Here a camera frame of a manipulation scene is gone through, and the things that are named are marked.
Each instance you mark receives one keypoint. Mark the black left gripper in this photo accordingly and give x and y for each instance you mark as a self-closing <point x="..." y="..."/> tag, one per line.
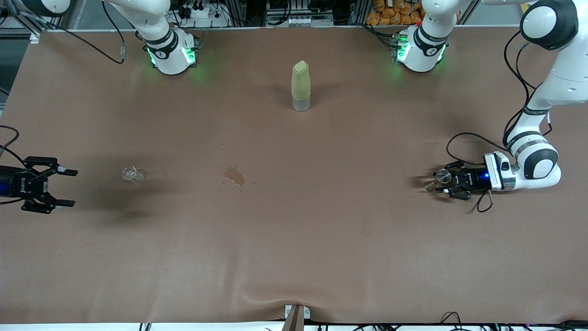
<point x="471" y="178"/>

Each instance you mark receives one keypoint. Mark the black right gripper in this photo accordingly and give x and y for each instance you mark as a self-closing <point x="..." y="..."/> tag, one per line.
<point x="14" y="182"/>

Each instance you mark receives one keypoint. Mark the steel double jigger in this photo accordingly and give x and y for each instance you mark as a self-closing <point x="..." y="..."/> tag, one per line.
<point x="443" y="174"/>

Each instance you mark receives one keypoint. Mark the clear glass measuring cup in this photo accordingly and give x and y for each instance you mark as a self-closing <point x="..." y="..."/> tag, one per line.
<point x="135" y="176"/>

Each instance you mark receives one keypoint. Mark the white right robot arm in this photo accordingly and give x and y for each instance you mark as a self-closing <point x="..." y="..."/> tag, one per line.
<point x="170" y="59"/>

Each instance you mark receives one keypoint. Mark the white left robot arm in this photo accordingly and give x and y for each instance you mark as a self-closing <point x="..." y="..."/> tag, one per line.
<point x="565" y="78"/>

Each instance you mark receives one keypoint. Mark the orange snack bag pile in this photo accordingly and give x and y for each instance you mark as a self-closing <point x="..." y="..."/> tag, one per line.
<point x="390" y="14"/>

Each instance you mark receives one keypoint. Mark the brown table mat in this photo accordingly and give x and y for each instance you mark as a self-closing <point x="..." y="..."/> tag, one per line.
<point x="294" y="257"/>

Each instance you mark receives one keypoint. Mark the olive green bottle clear base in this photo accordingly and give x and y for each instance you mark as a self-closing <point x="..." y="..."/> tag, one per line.
<point x="301" y="85"/>

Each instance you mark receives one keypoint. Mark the brown liquid spill stain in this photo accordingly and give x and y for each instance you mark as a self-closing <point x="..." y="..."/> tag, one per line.
<point x="234" y="175"/>

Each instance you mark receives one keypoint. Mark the white terminal strip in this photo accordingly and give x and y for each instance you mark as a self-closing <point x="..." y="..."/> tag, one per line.
<point x="310" y="21"/>

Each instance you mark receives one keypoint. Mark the white power strip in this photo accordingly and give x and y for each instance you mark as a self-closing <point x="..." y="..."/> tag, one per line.
<point x="202" y="14"/>

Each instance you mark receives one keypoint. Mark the aluminium frame rail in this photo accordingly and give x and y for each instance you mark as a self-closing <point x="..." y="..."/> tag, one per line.
<point x="27" y="25"/>

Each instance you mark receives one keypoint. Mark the metal clamp bracket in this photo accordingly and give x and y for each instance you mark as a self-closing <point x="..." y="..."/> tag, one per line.
<point x="288" y="312"/>

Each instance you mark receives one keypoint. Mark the brown camera pole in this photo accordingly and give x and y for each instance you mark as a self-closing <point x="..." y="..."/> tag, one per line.
<point x="295" y="322"/>

